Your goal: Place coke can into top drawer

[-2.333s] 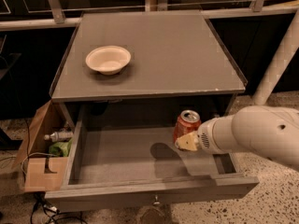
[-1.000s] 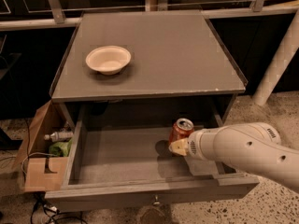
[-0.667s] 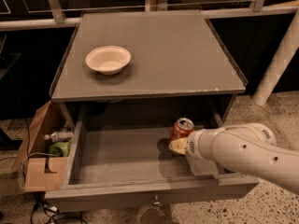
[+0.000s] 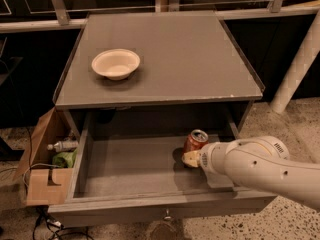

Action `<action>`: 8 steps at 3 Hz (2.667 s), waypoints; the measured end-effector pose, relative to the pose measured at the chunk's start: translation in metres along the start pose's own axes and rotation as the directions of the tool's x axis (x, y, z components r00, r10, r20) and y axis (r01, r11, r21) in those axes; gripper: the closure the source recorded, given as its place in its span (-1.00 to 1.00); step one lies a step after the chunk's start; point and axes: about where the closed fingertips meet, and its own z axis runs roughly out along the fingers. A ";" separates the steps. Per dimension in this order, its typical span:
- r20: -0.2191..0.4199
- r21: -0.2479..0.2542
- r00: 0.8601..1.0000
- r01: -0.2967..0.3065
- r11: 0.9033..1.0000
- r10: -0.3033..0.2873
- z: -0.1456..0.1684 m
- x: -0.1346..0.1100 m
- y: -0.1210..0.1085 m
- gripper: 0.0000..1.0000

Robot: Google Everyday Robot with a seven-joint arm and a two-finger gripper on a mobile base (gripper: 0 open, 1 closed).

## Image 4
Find clear plastic bottle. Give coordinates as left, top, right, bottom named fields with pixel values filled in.
left=47, top=141, right=78, bottom=152

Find metal window railing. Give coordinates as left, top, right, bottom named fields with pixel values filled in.
left=0, top=0, right=319, bottom=34

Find black cables on floor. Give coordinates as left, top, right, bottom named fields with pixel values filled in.
left=31, top=206, right=95, bottom=240

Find metal drawer handle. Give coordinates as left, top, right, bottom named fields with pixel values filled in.
left=163, top=210, right=173, bottom=222

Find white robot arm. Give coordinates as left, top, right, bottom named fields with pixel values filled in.
left=182, top=136, right=320, bottom=210

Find grey wooden cabinet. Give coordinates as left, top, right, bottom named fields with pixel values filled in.
left=55, top=11, right=263, bottom=138

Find green plastic bag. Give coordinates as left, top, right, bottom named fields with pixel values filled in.
left=52, top=150, right=77, bottom=168

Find white paper bowl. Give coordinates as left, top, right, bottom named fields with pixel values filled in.
left=91, top=49, right=140, bottom=81

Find red coke can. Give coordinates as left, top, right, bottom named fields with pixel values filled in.
left=183, top=129, right=209, bottom=153

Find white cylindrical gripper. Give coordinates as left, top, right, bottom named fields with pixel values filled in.
left=182, top=142, right=229, bottom=175

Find open grey top drawer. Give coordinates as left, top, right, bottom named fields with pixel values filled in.
left=49, top=112, right=274, bottom=227

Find white diagonal pole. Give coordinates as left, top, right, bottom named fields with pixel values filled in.
left=270, top=11, right=320, bottom=114

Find brown cardboard box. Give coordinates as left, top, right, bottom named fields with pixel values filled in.
left=14, top=108, right=73, bottom=206

